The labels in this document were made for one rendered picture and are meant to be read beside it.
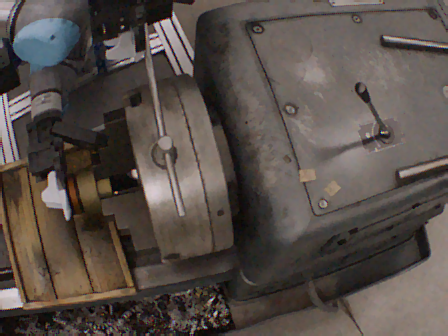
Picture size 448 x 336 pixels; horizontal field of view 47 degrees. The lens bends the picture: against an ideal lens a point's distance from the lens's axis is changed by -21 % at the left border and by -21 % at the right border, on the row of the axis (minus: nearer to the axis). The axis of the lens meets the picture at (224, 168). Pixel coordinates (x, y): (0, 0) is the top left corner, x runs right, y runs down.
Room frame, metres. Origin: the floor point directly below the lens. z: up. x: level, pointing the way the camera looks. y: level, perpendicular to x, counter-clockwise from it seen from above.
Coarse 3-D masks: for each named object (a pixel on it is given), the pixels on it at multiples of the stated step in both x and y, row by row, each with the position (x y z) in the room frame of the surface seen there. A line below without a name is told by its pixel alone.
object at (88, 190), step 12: (84, 168) 0.31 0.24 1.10; (72, 180) 0.28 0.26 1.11; (84, 180) 0.28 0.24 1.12; (96, 180) 0.29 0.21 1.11; (108, 180) 0.29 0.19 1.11; (72, 192) 0.26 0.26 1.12; (84, 192) 0.26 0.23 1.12; (96, 192) 0.27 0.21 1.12; (108, 192) 0.28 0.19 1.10; (72, 204) 0.24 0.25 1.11; (84, 204) 0.24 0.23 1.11; (96, 204) 0.25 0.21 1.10
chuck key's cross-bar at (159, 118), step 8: (144, 56) 0.42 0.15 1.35; (152, 56) 0.42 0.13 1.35; (152, 64) 0.41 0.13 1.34; (152, 72) 0.40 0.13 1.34; (152, 80) 0.39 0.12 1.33; (152, 88) 0.38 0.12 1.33; (152, 96) 0.37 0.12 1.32; (152, 104) 0.36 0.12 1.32; (160, 104) 0.36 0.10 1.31; (160, 112) 0.35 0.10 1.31; (160, 120) 0.34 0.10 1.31; (160, 128) 0.33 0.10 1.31; (160, 136) 0.32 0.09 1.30; (168, 152) 0.30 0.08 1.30; (168, 160) 0.29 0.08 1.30; (168, 168) 0.28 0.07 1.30; (168, 176) 0.27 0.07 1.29; (176, 176) 0.27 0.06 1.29; (176, 184) 0.26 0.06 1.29; (176, 192) 0.25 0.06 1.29; (176, 200) 0.24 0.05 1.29; (176, 208) 0.23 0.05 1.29; (184, 208) 0.23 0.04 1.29
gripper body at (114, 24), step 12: (96, 0) 0.43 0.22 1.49; (108, 0) 0.43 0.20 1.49; (120, 0) 0.44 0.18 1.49; (132, 0) 0.44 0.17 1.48; (96, 12) 0.42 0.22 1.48; (108, 12) 0.41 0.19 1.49; (120, 12) 0.42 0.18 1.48; (132, 12) 0.42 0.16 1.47; (144, 12) 0.43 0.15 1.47; (96, 24) 0.40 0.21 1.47; (108, 24) 0.41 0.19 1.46; (120, 24) 0.41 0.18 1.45; (132, 24) 0.41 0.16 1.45; (96, 36) 0.40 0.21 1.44; (108, 36) 0.40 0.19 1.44
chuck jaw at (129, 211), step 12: (132, 192) 0.29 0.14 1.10; (108, 204) 0.25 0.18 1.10; (120, 204) 0.26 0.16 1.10; (132, 204) 0.26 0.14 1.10; (144, 204) 0.27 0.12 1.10; (108, 216) 0.23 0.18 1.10; (120, 216) 0.24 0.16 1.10; (132, 216) 0.24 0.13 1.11; (144, 216) 0.25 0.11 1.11; (120, 228) 0.22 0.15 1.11; (132, 228) 0.22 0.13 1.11; (144, 228) 0.23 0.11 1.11; (144, 240) 0.21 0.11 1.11; (144, 252) 0.19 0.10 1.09; (156, 252) 0.20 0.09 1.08
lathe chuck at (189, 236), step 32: (128, 96) 0.42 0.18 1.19; (160, 96) 0.42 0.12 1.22; (128, 128) 0.36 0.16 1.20; (192, 160) 0.32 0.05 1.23; (160, 192) 0.26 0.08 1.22; (192, 192) 0.28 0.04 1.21; (160, 224) 0.22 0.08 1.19; (192, 224) 0.24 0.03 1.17; (160, 256) 0.20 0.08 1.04; (192, 256) 0.20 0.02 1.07
